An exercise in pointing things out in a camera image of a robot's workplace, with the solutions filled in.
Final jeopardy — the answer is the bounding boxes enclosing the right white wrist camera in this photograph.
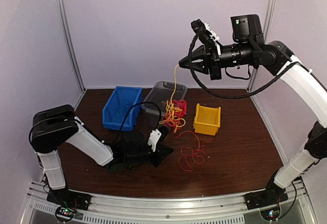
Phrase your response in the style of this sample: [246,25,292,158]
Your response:
[191,19,222,56]

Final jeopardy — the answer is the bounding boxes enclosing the blue cables in bin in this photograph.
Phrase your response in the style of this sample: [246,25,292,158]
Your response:
[113,101,135,119]

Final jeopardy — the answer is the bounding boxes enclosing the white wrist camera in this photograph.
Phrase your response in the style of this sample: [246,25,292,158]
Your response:
[147,126,169,152]
[191,19,222,56]

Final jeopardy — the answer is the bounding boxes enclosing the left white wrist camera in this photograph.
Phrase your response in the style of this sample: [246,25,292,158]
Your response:
[147,126,169,152]

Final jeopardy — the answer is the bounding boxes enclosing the blue plastic bin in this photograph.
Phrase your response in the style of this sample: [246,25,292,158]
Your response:
[102,86,143,130]

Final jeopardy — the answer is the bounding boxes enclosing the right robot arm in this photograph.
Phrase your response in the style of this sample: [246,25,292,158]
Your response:
[179,14,326,206]

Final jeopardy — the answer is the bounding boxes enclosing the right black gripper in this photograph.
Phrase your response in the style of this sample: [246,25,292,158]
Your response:
[179,40,255,79]

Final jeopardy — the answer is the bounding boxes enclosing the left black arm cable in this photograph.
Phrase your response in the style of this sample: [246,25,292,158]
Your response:
[28,101,163,148]

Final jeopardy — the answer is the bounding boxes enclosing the right aluminium frame post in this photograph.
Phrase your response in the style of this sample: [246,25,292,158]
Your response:
[247,0,277,92]

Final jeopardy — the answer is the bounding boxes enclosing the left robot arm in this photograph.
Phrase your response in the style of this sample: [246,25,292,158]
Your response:
[28,104,174,206]

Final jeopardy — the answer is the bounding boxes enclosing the coloured cable bundle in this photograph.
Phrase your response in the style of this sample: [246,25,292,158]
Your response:
[158,64,189,134]

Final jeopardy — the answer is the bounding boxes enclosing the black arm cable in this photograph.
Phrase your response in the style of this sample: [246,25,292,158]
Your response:
[188,36,294,99]
[28,101,163,148]

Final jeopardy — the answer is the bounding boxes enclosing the yellow plastic bin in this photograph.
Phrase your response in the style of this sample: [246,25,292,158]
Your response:
[193,103,221,136]

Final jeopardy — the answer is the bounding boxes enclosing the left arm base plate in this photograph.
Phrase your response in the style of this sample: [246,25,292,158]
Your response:
[46,190,91,211]

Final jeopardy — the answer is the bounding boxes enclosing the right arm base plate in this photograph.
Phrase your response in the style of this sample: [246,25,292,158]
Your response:
[244,189,288,210]

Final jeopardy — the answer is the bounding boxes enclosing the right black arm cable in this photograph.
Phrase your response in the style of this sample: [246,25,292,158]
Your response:
[188,36,294,99]

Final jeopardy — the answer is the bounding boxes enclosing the aluminium front rail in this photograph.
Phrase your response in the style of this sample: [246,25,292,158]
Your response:
[18,180,318,223]

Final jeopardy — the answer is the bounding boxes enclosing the grey transparent plastic tub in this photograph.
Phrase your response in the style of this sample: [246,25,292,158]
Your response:
[142,81,188,127]

